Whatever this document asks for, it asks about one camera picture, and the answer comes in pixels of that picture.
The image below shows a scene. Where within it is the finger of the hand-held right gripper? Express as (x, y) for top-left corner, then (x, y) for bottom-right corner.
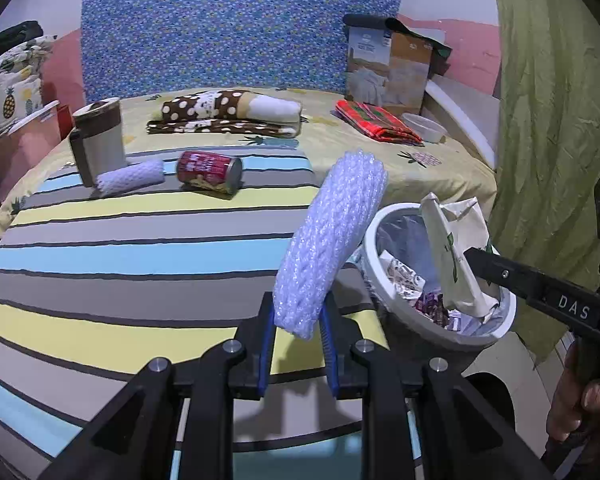
(464, 246), (551, 306)

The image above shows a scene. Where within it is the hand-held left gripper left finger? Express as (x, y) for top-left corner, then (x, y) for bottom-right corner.
(37, 291), (276, 480)

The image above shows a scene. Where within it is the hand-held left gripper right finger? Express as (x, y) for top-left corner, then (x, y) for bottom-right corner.
(320, 295), (553, 480)

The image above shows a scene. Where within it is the white green paper pack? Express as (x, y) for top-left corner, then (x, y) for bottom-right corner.
(420, 191), (502, 320)

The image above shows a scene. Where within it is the brown coffee packet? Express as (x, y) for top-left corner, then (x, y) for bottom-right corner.
(414, 290), (456, 328)

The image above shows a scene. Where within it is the white trash bin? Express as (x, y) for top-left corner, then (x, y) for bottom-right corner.
(361, 202), (518, 356)

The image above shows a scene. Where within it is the white foam net sleeve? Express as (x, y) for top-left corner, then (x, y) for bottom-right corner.
(96, 159), (165, 197)
(271, 150), (388, 339)

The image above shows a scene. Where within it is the person's right hand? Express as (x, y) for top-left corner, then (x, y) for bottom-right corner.
(546, 342), (600, 443)

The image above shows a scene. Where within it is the clear bin liner bag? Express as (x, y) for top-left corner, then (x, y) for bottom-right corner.
(367, 207), (516, 336)

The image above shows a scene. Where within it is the yellow bedsheet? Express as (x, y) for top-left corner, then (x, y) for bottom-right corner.
(0, 87), (498, 241)

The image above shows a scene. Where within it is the clear plastic bowl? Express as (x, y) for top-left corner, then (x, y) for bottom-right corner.
(401, 113), (448, 144)

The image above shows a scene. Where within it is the striped blanket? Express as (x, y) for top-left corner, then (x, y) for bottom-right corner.
(0, 152), (421, 480)

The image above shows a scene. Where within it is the green curtain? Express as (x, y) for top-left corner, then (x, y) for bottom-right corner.
(489, 0), (600, 366)

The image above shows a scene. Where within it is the red plaid cloth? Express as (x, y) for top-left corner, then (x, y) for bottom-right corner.
(335, 100), (425, 145)

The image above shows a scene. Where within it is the red drink can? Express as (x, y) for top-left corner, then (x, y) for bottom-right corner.
(176, 151), (243, 194)

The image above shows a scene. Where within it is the printed cardboard box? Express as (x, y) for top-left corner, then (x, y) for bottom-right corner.
(345, 25), (433, 117)

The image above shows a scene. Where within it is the brown polka dot blanket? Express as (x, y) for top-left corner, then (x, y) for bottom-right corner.
(146, 88), (303, 138)

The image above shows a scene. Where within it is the white mug with brown lid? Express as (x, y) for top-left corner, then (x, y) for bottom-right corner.
(69, 97), (127, 188)

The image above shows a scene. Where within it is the red box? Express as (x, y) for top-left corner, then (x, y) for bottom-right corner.
(55, 105), (75, 143)

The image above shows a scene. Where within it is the blue floral headboard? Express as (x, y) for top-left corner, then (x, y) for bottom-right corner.
(81, 0), (402, 105)

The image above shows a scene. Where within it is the pineapple print bag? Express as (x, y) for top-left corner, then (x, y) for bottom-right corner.
(0, 35), (58, 143)

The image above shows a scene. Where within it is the black clothing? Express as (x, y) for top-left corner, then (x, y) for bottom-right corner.
(0, 20), (45, 46)

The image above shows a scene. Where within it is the white bed frame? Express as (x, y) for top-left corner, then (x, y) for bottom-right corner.
(424, 79), (498, 170)

